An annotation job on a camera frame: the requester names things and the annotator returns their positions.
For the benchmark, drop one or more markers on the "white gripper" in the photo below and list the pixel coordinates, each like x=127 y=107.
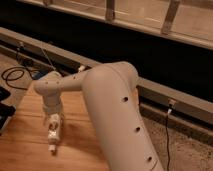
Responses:
x=53 y=105

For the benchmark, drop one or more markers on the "white plastic bottle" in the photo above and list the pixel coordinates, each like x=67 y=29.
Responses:
x=54 y=133

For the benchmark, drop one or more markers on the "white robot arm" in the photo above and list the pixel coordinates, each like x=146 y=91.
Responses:
x=108 y=94

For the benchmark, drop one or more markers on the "blue small box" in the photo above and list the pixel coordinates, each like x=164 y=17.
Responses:
x=40 y=74

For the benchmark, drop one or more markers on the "black device at left edge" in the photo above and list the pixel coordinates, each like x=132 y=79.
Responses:
x=6 y=111

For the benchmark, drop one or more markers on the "wooden railing frame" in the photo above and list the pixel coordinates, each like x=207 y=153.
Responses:
x=187 y=21

